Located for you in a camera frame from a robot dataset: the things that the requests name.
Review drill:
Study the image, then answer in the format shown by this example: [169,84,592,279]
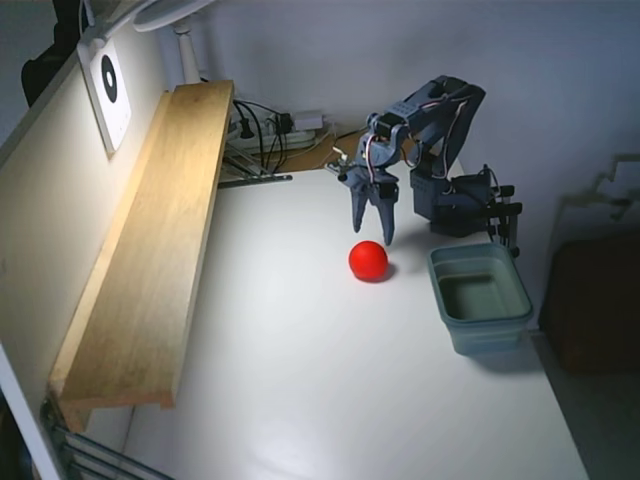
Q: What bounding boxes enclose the black cable bundle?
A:
[232,98,292,174]

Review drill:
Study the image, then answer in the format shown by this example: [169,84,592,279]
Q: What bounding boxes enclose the thin white cable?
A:
[313,124,364,161]

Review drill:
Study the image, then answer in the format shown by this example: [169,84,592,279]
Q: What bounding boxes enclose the aluminium frame rails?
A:
[39,394,176,480]

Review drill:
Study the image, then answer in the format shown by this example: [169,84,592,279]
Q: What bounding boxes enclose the red ball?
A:
[348,240,390,283]

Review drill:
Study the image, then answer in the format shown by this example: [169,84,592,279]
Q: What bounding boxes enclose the white power strip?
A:
[227,127,321,151]

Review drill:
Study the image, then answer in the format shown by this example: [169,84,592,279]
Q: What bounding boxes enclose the white power adapter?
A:
[292,110,326,130]

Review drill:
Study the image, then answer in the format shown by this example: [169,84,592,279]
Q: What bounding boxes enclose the white panel with black circle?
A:
[77,39,134,160]

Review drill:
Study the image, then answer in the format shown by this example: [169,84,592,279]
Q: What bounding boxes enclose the wooden board strip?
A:
[279,127,426,174]

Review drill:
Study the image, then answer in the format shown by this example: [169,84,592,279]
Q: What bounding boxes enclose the grey plastic container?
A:
[427,243,535,357]

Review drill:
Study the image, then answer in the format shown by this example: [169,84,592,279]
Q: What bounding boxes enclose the white desk lamp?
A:
[132,0,217,84]

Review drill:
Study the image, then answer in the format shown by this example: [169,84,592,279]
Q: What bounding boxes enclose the black metal bracket bar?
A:
[217,172,294,190]

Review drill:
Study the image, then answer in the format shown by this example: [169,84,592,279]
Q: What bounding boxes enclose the light wooden shelf plank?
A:
[48,79,236,434]

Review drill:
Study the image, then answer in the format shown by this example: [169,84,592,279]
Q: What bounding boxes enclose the blue-grey gripper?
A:
[344,127,404,247]

